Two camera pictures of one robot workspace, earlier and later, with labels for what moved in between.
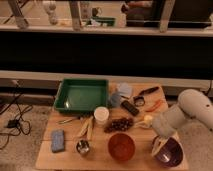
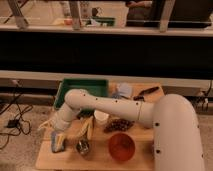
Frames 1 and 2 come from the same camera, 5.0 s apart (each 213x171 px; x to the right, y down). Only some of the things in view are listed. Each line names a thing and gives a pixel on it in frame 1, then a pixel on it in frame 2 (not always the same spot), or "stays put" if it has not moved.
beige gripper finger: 144,124 → 47,125
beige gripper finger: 158,141 → 59,142
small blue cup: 115,99 stays put
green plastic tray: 82,95 stays put
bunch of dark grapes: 119,124 stays put
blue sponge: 58,141 stays put
